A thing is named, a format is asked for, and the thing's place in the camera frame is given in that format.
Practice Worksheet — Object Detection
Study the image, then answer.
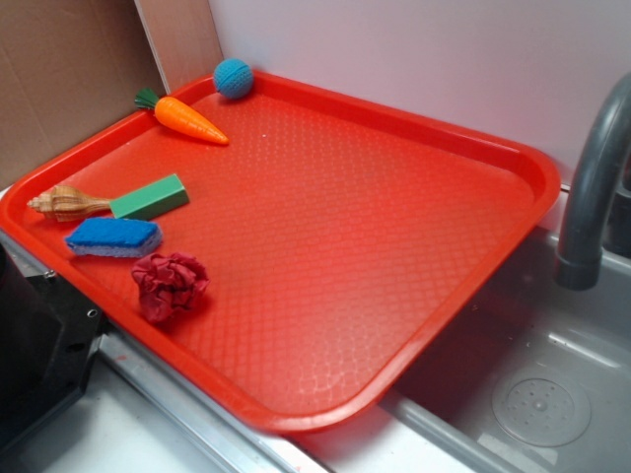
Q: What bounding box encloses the grey faucet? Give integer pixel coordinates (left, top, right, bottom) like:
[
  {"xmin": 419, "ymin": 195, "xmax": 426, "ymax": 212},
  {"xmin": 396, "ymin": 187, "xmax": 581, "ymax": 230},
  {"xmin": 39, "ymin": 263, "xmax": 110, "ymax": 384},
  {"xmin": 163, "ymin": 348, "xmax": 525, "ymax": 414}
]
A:
[{"xmin": 554, "ymin": 75, "xmax": 630, "ymax": 291}]

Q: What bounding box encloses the blue textured ball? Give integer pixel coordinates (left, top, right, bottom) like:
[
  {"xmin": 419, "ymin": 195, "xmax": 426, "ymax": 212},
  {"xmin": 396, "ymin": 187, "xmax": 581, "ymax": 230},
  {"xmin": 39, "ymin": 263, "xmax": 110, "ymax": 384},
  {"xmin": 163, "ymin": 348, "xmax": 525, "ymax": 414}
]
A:
[{"xmin": 213, "ymin": 58, "xmax": 254, "ymax": 100}]

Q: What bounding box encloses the crumpled red cloth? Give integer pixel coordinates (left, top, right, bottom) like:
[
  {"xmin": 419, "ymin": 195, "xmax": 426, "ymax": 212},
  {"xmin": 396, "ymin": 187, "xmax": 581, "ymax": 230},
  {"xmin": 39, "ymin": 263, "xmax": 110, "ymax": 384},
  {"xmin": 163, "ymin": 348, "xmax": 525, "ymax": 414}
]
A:
[{"xmin": 131, "ymin": 252, "xmax": 210, "ymax": 324}]

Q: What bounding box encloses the light wooden board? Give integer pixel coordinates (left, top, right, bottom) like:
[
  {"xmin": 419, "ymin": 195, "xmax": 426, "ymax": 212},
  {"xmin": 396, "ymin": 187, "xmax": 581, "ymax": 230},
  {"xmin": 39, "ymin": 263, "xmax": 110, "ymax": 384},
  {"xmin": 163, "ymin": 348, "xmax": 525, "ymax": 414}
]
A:
[{"xmin": 135, "ymin": 0, "xmax": 224, "ymax": 93}]

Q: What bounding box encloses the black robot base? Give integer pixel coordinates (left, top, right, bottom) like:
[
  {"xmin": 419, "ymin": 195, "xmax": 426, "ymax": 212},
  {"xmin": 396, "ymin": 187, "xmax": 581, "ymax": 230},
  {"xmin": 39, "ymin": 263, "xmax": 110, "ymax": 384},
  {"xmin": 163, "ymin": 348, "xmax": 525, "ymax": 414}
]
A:
[{"xmin": 1, "ymin": 249, "xmax": 105, "ymax": 451}]

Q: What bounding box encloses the tan seashell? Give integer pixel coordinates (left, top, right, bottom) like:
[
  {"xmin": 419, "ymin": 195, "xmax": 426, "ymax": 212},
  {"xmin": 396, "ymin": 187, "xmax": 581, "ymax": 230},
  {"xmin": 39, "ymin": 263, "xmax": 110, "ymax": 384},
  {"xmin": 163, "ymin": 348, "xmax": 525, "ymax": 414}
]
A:
[{"xmin": 27, "ymin": 185, "xmax": 110, "ymax": 222}]

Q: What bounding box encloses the brown cardboard panel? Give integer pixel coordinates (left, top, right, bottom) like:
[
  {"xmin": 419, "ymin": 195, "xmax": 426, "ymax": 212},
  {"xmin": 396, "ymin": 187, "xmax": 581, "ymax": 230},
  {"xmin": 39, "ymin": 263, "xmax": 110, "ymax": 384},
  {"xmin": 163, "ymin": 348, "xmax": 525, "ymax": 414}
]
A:
[{"xmin": 1, "ymin": 1, "xmax": 164, "ymax": 187}]

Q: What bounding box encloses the orange toy carrot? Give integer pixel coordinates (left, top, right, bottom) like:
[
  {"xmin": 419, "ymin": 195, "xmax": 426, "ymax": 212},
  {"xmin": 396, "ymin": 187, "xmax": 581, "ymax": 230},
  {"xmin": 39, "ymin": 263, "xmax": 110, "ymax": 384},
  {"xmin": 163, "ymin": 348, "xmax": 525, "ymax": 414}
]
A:
[{"xmin": 134, "ymin": 88, "xmax": 230, "ymax": 146}]

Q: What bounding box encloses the blue sponge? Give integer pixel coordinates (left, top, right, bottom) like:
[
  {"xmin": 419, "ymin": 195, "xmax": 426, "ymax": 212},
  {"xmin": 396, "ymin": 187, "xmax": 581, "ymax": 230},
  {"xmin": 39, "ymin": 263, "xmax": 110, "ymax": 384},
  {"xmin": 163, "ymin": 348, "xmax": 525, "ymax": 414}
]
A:
[{"xmin": 65, "ymin": 217, "xmax": 163, "ymax": 258}]

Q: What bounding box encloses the grey plastic sink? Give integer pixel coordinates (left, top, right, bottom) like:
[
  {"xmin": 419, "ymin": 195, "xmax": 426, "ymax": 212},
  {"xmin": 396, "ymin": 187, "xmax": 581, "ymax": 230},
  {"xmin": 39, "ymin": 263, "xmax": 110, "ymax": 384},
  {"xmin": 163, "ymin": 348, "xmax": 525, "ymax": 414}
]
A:
[{"xmin": 296, "ymin": 207, "xmax": 630, "ymax": 472}]

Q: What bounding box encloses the red plastic tray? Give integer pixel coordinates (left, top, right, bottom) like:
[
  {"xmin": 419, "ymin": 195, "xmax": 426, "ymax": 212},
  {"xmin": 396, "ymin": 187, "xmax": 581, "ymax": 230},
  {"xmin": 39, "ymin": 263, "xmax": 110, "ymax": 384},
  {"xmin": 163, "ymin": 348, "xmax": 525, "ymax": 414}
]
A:
[{"xmin": 1, "ymin": 72, "xmax": 560, "ymax": 434}]

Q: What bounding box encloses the green rectangular block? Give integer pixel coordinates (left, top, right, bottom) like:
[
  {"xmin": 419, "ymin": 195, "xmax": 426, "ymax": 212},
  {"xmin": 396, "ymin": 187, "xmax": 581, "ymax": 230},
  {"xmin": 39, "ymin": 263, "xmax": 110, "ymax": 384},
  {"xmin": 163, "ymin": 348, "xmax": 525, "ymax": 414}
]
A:
[{"xmin": 109, "ymin": 174, "xmax": 189, "ymax": 221}]

